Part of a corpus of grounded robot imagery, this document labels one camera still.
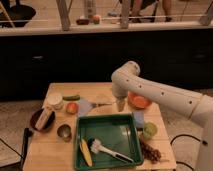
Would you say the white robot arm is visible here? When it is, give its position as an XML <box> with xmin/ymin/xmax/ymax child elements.
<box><xmin>111</xmin><ymin>61</ymin><xmax>213</xmax><ymax>171</ymax></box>

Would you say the small metal cup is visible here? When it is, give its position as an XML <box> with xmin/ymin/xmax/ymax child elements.
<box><xmin>57</xmin><ymin>124</ymin><xmax>72</xmax><ymax>142</ymax></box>

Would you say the orange plastic bowl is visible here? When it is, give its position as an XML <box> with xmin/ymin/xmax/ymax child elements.
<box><xmin>128</xmin><ymin>92</ymin><xmax>152</xmax><ymax>109</ymax></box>

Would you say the green plastic tray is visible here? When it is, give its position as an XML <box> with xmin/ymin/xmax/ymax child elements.
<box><xmin>74</xmin><ymin>114</ymin><xmax>144</xmax><ymax>171</ymax></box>

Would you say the light blue cloth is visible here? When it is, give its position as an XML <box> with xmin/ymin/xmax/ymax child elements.
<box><xmin>77</xmin><ymin>98</ymin><xmax>92</xmax><ymax>117</ymax></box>

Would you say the green apple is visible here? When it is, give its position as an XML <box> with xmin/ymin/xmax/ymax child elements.
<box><xmin>143</xmin><ymin>122</ymin><xmax>158</xmax><ymax>140</ymax></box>

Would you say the green cucumber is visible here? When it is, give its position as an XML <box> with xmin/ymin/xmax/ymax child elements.
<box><xmin>63</xmin><ymin>95</ymin><xmax>80</xmax><ymax>101</ymax></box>

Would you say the red apple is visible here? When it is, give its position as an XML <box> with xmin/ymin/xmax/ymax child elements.
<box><xmin>66</xmin><ymin>102</ymin><xmax>79</xmax><ymax>114</ymax></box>

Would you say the white dish brush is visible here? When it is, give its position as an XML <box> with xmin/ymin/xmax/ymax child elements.
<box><xmin>87</xmin><ymin>138</ymin><xmax>134</xmax><ymax>163</ymax></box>

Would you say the yellow corn cob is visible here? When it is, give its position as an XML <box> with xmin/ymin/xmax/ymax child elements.
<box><xmin>80</xmin><ymin>139</ymin><xmax>93</xmax><ymax>166</ymax></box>

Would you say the purple grape bunch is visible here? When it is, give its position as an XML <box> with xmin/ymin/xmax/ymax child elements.
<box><xmin>140</xmin><ymin>141</ymin><xmax>167</xmax><ymax>164</ymax></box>

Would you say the beige bread slice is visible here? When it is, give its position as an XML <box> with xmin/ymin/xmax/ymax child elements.
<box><xmin>35</xmin><ymin>107</ymin><xmax>53</xmax><ymax>131</ymax></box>

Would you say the wooden table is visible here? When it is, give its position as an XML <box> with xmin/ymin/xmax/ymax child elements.
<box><xmin>23</xmin><ymin>83</ymin><xmax>176</xmax><ymax>171</ymax></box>

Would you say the black cable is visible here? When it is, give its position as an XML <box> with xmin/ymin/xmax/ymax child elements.
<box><xmin>170</xmin><ymin>133</ymin><xmax>201</xmax><ymax>171</ymax></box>

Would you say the black handle tool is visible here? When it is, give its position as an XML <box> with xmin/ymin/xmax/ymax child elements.
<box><xmin>20</xmin><ymin>128</ymin><xmax>33</xmax><ymax>166</ymax></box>

